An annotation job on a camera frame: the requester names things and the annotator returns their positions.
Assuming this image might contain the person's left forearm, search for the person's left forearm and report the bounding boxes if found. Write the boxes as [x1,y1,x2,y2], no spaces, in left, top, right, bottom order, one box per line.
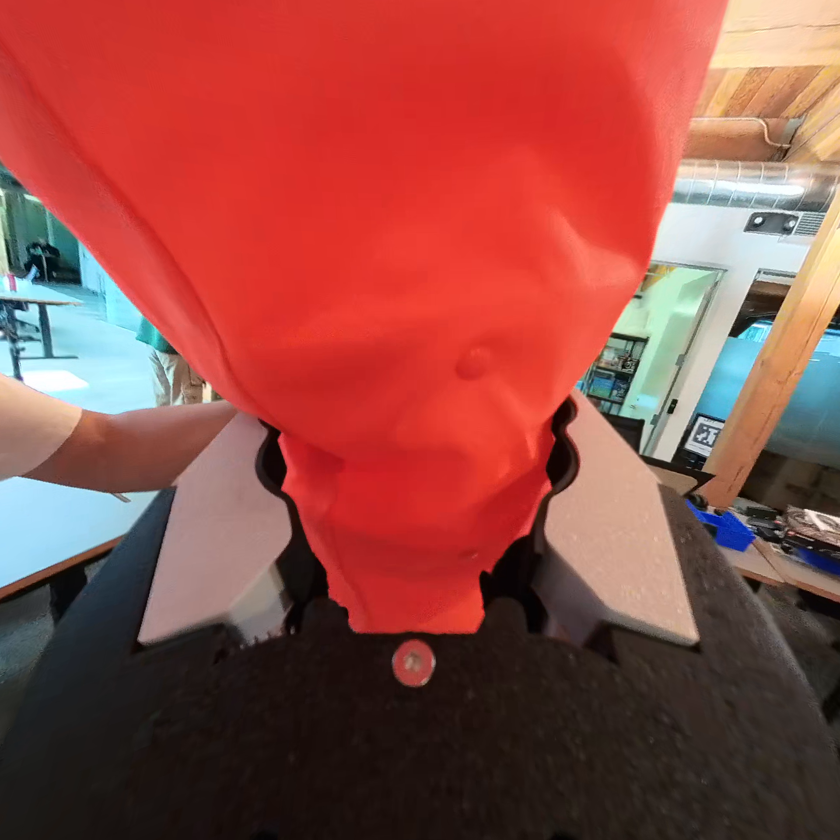
[0,373,238,494]

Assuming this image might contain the white desk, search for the white desk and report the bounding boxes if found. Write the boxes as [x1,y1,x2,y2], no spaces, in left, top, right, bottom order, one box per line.
[0,476,161,599]

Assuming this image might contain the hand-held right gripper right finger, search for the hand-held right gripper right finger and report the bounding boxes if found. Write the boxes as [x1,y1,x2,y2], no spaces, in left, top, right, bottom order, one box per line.
[530,392,700,649]

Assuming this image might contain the wooden side table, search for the wooden side table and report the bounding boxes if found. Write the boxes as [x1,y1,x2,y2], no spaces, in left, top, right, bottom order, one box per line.
[721,541,840,602]

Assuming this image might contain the silver ventilation duct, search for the silver ventilation duct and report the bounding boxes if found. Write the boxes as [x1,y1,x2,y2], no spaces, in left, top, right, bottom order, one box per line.
[671,160,840,206]

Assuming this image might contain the red cloth garment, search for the red cloth garment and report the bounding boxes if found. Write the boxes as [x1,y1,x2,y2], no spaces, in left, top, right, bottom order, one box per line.
[0,0,731,636]

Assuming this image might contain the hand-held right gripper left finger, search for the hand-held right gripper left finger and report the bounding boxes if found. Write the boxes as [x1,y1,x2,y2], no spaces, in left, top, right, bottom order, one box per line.
[138,412,327,648]

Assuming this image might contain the copper ceiling pipe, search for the copper ceiling pipe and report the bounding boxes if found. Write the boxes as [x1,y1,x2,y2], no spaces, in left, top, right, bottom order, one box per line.
[686,116,805,161]

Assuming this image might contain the storage shelf with boxes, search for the storage shelf with boxes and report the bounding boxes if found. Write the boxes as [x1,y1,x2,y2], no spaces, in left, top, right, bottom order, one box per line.
[580,332,651,416]

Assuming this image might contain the wall vent with black device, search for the wall vent with black device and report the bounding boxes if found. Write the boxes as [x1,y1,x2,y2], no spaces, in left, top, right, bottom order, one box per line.
[743,210,829,245]

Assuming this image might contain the glass door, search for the glass door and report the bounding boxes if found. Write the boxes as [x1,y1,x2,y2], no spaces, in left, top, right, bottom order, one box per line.
[613,262,727,457]

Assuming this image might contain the black and white tag sign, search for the black and white tag sign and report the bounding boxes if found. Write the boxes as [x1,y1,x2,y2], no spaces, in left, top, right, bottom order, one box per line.
[685,414,727,455]

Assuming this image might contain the glass partition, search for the glass partition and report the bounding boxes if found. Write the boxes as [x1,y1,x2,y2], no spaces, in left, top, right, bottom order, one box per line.
[692,269,840,468]

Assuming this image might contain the wooden post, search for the wooden post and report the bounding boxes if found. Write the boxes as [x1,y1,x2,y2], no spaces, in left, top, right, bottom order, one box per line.
[701,193,840,509]

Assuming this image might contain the blue plastic bin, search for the blue plastic bin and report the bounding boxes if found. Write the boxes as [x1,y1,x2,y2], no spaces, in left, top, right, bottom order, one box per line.
[685,497,757,553]

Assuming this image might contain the black boxes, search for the black boxes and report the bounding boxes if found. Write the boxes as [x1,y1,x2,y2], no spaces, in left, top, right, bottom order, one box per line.
[755,504,840,578]

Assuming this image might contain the background standing table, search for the background standing table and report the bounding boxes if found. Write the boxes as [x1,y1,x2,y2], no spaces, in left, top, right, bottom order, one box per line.
[0,289,84,383]

